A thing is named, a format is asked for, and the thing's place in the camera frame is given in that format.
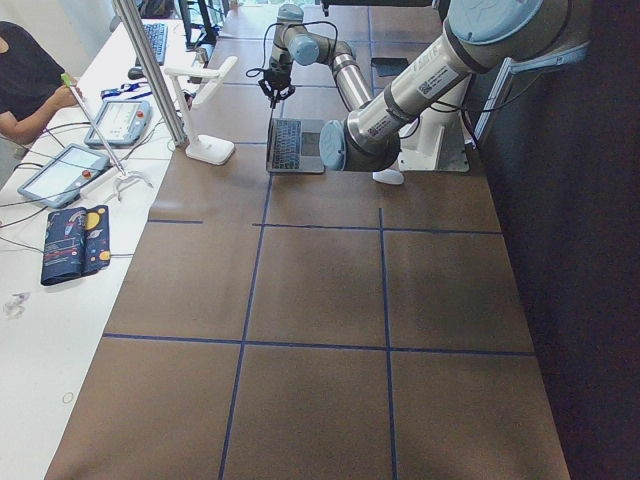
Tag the grey laptop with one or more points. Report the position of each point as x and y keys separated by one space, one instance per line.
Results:
x=293 y=146

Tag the black monitor stand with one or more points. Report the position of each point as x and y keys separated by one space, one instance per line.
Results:
x=198 y=25

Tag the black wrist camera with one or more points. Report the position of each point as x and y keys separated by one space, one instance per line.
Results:
x=259 y=74

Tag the aluminium frame post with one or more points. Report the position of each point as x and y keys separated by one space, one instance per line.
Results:
x=129 y=16

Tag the person in black shirt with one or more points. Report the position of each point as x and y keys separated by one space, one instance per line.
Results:
x=32 y=90

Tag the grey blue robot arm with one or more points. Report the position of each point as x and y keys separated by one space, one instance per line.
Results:
x=476 y=36

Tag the white computer mouse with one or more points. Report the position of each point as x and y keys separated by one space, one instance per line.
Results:
x=389 y=177

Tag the white reacher stick tool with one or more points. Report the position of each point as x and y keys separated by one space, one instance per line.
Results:
x=124 y=177

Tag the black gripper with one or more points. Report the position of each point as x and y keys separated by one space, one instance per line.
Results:
x=278 y=78

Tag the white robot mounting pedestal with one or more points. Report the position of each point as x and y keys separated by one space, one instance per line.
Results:
x=436 y=142

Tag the black keyboard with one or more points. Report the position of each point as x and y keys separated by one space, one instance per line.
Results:
x=157 y=35

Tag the clear plastic wrapper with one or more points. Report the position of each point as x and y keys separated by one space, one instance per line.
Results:
x=14 y=307

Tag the black mouse pad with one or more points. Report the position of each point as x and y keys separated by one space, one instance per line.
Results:
x=389 y=66

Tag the blue lanyard badge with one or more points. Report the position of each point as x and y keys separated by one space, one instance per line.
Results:
x=133 y=90

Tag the teach pendant tablet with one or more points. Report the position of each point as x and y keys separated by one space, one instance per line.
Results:
x=122 y=122
x=59 y=182

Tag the black computer mouse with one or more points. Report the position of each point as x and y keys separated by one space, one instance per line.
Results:
x=135 y=73

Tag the near teach pendant tablet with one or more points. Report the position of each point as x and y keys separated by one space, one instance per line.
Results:
x=59 y=182

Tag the far teach pendant tablet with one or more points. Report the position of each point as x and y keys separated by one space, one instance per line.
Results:
x=122 y=122

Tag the dark space print pouch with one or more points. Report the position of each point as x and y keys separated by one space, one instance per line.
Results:
x=77 y=244

